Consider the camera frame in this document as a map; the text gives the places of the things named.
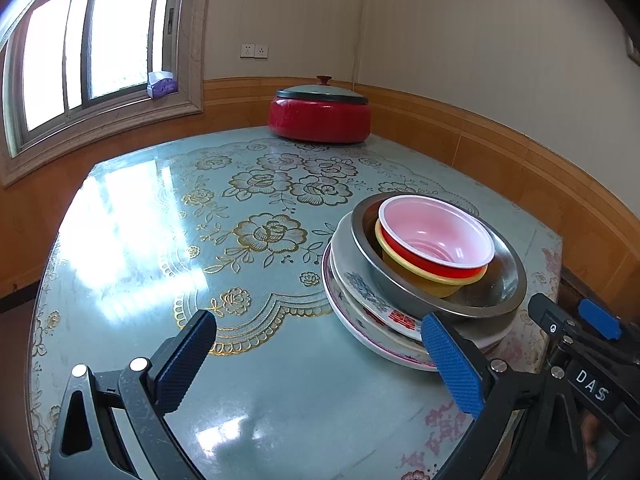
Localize purple tissue pack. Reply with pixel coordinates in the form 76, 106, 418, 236
146, 70, 178, 100

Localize grey cooker lid red knob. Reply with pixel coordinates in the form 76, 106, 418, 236
276, 76, 369, 105

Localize stainless steel basin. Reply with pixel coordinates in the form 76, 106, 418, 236
350, 193, 527, 318

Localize red electric cooker pot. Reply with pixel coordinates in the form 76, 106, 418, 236
268, 98, 371, 144

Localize red plastic bowl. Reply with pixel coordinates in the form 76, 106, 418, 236
378, 195, 496, 281

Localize white plate red characters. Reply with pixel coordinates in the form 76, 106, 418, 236
326, 255, 513, 370
331, 212, 515, 349

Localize white power cord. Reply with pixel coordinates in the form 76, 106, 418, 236
349, 0, 374, 86

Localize window with frame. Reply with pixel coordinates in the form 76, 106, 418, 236
1, 0, 207, 186

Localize floral lace tablecloth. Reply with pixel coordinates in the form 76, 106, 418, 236
29, 127, 562, 479

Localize yellow plastic bowl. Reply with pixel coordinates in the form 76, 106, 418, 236
374, 221, 487, 298

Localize purple floral rimmed plate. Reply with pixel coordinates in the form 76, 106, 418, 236
322, 247, 514, 372

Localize white wall socket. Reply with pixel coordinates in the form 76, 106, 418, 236
240, 44, 269, 60

